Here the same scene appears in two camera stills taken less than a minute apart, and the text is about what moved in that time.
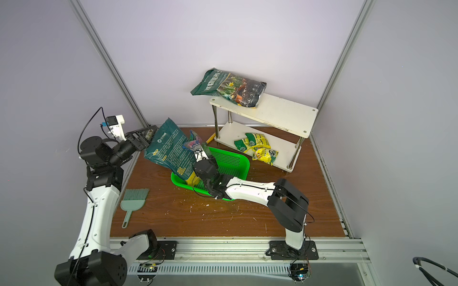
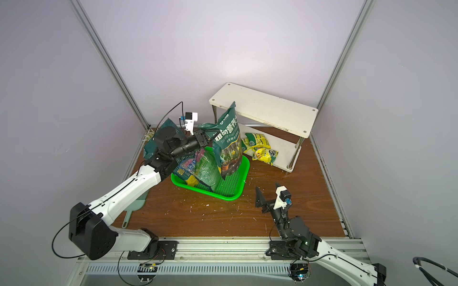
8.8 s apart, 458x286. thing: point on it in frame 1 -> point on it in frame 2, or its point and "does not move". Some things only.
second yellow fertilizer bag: x=266 y=155 does not move
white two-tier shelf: x=293 y=117 does not move
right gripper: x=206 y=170 -> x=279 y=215
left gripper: x=134 y=140 -> x=197 y=135
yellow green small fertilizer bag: x=252 y=140 does not move
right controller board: x=299 y=271 does not move
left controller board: x=147 y=271 does not move
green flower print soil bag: x=244 y=91 -> x=226 y=140
